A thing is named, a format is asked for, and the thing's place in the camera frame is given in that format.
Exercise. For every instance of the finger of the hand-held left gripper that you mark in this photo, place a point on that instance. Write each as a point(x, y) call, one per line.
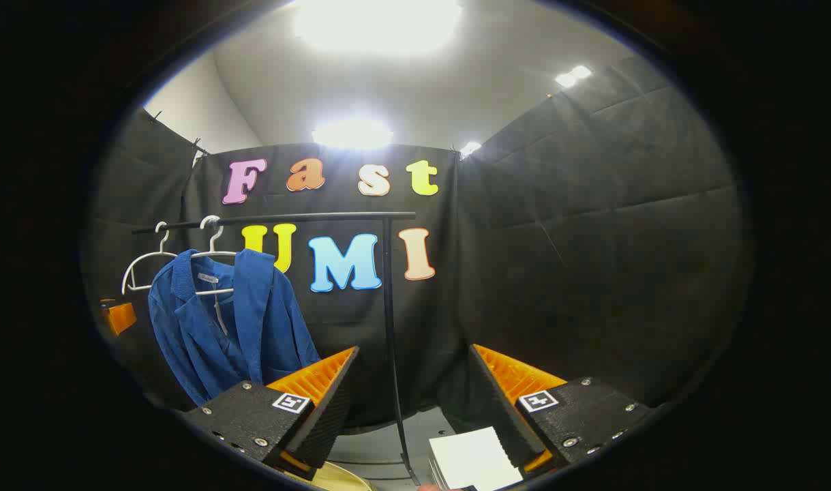
point(121, 317)

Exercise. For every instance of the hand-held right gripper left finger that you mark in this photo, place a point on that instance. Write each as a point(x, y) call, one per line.
point(326, 423)

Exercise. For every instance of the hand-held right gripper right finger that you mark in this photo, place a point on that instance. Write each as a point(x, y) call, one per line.
point(504, 423)

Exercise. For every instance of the cream laundry hamper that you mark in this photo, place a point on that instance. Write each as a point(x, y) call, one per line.
point(343, 479)

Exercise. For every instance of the white clothes hanger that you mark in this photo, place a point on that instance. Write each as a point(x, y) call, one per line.
point(163, 244)
point(214, 253)

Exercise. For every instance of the black clothes rack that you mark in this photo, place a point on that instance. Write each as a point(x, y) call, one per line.
point(388, 307)

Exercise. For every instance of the white board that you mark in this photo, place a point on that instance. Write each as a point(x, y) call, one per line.
point(470, 460)

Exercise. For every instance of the black backdrop cloth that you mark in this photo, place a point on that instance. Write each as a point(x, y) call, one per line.
point(558, 273)

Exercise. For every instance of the ceiling light panel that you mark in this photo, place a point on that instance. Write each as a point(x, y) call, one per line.
point(470, 147)
point(352, 134)
point(573, 75)

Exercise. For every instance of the large ceiling light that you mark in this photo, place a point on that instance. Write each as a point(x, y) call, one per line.
point(378, 24)

